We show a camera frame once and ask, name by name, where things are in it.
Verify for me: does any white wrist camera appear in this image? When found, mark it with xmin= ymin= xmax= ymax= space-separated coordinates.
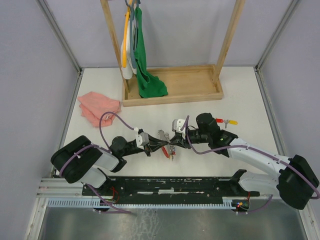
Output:
xmin=133 ymin=127 xmax=150 ymax=149
xmin=171 ymin=119 xmax=187 ymax=139

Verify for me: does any grey clothes hanger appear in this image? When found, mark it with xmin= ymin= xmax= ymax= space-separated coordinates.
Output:
xmin=123 ymin=0 xmax=141 ymax=75

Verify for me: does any white hanging garment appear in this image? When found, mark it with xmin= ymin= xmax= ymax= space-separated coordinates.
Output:
xmin=120 ymin=25 xmax=137 ymax=80

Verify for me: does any red tag key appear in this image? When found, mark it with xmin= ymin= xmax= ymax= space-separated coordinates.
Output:
xmin=216 ymin=118 xmax=224 ymax=123

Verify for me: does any wooden clothes rack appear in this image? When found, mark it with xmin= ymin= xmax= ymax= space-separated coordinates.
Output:
xmin=99 ymin=0 xmax=247 ymax=108

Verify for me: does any yellow tag key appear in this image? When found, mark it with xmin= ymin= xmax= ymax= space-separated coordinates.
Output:
xmin=223 ymin=119 xmax=238 ymax=128

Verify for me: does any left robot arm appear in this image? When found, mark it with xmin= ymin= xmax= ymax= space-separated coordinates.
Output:
xmin=50 ymin=132 xmax=169 ymax=195

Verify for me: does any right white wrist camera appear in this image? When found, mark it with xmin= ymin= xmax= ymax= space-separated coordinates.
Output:
xmin=171 ymin=119 xmax=187 ymax=139

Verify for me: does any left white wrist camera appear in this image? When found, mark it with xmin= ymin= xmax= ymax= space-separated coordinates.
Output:
xmin=133 ymin=127 xmax=150 ymax=149

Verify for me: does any green hanging garment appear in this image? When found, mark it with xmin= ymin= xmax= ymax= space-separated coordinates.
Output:
xmin=134 ymin=6 xmax=168 ymax=99

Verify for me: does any grey cable duct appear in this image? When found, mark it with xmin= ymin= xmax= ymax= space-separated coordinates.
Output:
xmin=47 ymin=196 xmax=243 ymax=208

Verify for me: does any grey key holder with rings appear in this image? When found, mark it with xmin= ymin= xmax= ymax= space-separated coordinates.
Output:
xmin=157 ymin=129 xmax=176 ymax=161

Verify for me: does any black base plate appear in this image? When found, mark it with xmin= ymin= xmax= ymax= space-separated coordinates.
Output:
xmin=96 ymin=176 xmax=260 ymax=205

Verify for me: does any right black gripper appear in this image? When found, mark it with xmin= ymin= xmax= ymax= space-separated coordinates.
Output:
xmin=169 ymin=128 xmax=211 ymax=150

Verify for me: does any pink folded cloth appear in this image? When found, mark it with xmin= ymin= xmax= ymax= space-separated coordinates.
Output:
xmin=77 ymin=91 xmax=121 ymax=128

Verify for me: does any yellow clothes hanger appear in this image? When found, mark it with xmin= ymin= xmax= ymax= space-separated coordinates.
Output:
xmin=121 ymin=6 xmax=131 ymax=68

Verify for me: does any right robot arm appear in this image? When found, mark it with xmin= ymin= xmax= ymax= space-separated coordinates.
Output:
xmin=170 ymin=113 xmax=320 ymax=210

